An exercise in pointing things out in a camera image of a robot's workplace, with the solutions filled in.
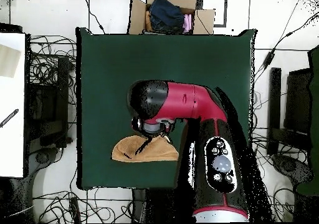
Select orange terry towel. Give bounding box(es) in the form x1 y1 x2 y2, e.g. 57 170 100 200
111 134 179 163

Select dark green table cloth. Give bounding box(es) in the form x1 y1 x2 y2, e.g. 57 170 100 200
75 27 257 190

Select orange cloth in box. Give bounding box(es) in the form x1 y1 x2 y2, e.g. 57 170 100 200
145 10 153 31

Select pink garment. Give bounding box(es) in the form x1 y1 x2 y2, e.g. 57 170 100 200
183 13 193 34

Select brown cardboard box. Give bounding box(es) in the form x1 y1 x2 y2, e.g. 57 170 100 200
128 0 216 36

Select blue jeans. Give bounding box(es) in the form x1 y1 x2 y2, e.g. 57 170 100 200
148 0 186 32

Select black equipment rack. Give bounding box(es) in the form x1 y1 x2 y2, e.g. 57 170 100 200
267 67 313 157
26 56 74 155

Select white board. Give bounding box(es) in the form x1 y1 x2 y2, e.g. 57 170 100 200
0 32 26 178

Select black striped tool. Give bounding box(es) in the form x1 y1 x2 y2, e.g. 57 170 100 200
0 108 20 129

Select beige paper sheet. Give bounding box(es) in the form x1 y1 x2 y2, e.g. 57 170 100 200
0 43 21 79

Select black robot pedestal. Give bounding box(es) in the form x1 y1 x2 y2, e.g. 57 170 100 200
131 187 195 223

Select thin black cable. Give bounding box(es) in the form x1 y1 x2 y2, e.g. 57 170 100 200
82 0 106 34

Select black cable tangle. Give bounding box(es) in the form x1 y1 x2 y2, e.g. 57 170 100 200
33 188 133 223
29 35 78 105

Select black cable with adapter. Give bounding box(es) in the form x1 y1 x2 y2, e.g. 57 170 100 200
254 0 319 85

